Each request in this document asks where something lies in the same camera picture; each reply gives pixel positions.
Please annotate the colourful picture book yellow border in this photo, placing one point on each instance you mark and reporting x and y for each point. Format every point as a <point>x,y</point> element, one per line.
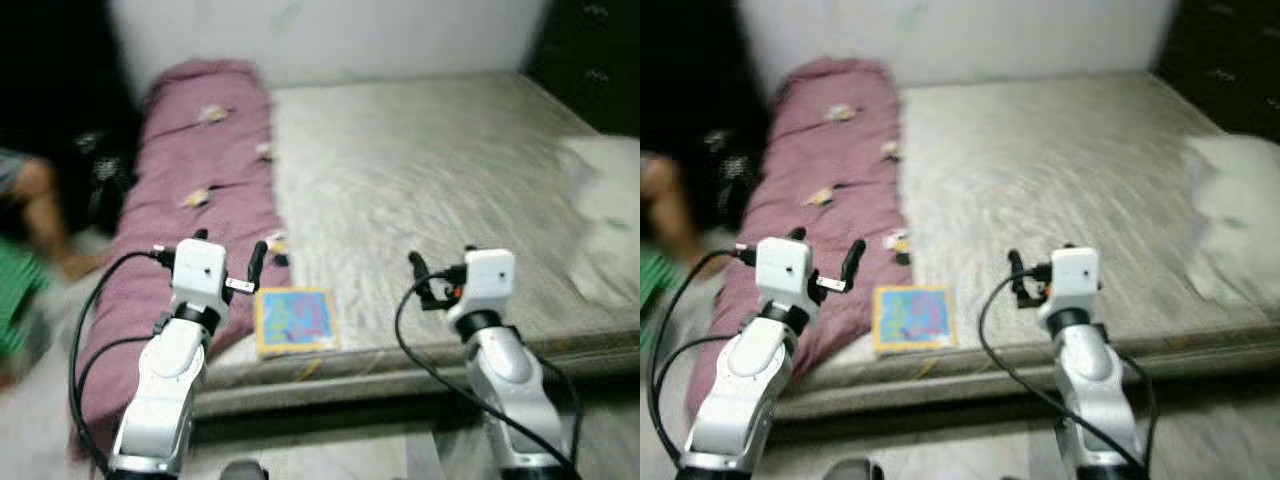
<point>914,318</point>
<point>296,321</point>

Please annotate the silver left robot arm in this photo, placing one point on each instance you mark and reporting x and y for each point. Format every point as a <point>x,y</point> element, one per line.
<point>745,390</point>
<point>160,390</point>

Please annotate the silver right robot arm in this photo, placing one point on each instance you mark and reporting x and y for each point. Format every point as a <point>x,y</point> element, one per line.
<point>510,390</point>
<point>1095,390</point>

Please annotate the white quilted mattress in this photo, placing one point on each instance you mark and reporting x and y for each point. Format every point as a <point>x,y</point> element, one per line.
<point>1050,190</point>
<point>430,190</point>

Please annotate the purple cartoon print blanket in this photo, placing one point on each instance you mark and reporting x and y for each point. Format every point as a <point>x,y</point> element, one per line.
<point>830,150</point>
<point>200,150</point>

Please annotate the black patterned object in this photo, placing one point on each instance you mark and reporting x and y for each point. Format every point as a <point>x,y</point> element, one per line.
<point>100,175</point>
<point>728,175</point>

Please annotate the person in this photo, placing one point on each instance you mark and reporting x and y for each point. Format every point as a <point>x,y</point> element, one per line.
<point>665,200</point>
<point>40,205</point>

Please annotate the white pillow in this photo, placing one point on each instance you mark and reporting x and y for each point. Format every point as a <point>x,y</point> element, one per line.
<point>1235,215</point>
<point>608,215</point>

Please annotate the green striped cloth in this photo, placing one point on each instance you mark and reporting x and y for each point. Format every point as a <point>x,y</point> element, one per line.
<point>18,290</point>
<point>652,295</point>

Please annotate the grey left robot leg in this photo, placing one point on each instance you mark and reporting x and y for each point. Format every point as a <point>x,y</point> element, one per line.
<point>243,470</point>
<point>855,469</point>

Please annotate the black tufted headboard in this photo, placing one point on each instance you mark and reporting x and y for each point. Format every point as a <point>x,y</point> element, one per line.
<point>1225,60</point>
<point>590,60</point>

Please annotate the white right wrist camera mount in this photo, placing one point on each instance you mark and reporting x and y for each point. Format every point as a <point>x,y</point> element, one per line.
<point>490,275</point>
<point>1074,275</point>

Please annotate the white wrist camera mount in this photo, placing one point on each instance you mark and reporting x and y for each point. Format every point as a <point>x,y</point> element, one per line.
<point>1074,275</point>
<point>783,272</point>
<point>490,275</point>
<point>198,272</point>

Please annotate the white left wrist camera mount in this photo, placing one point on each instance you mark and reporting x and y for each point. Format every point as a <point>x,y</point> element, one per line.
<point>198,272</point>
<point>783,272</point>

